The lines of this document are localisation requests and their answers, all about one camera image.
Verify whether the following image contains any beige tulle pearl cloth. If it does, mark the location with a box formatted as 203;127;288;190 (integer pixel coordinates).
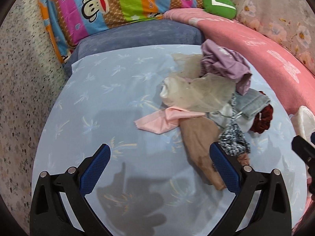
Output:
160;53;236;112

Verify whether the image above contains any leopard print cloth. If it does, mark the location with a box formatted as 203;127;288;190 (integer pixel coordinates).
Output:
218;93;251;157

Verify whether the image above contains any grey floral quilt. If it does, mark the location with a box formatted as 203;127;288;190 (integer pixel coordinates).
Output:
231;0;314;73

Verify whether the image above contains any colourful monkey print pillow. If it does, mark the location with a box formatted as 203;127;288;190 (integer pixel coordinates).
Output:
38;0;203;63

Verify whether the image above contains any tan stocking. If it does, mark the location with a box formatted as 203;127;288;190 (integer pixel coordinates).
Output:
179;117;250;190

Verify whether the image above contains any dark red scrunchie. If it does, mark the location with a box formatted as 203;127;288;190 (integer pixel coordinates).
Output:
250;91;273;134

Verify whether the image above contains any blue-grey plush blanket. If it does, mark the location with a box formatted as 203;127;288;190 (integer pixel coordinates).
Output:
63;19;205;77

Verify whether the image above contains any grey-blue sock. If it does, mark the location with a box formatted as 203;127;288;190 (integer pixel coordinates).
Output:
234;88;271;120

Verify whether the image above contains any pink fleece blanket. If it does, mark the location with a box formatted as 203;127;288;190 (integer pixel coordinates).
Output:
162;7;315;234

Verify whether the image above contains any pink cloth strip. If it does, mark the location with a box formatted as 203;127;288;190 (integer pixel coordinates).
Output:
134;106;206;135

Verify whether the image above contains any purple garment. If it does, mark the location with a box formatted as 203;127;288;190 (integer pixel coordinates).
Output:
200;40;252;95

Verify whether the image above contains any green check mark cushion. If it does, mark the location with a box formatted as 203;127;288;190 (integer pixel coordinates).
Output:
203;0;237;20

